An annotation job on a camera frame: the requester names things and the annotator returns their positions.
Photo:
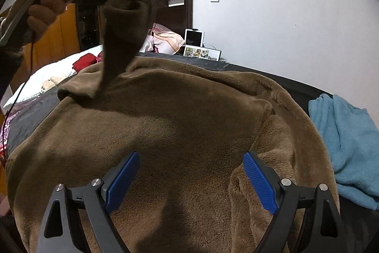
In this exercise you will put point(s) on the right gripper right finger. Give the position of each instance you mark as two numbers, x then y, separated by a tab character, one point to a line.
321	229

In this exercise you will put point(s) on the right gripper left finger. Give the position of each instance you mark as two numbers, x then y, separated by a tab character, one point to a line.
61	229

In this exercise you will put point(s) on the brown fleece jacket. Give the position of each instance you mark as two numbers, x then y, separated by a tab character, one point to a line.
190	127

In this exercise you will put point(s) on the person's left hand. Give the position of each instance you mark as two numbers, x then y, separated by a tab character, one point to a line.
40	16

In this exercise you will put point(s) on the dark wooden headboard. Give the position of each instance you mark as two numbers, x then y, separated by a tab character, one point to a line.
176	15

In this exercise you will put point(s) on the wooden wardrobe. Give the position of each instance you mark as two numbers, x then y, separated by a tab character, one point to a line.
60	41

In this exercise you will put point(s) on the pink striped pillow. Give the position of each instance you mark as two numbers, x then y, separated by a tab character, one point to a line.
161	39

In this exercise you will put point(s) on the red garment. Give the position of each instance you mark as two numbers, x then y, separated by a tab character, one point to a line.
87	60

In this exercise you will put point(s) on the blue knit sweater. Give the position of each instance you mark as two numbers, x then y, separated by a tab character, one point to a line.
351	138

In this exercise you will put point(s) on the white tablet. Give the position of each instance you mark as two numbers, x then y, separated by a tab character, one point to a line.
194	37

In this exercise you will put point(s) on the white bedding pile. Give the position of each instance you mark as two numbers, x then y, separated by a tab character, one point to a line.
61	69

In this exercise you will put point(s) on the photo collage frame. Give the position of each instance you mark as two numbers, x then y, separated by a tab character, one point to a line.
202	53

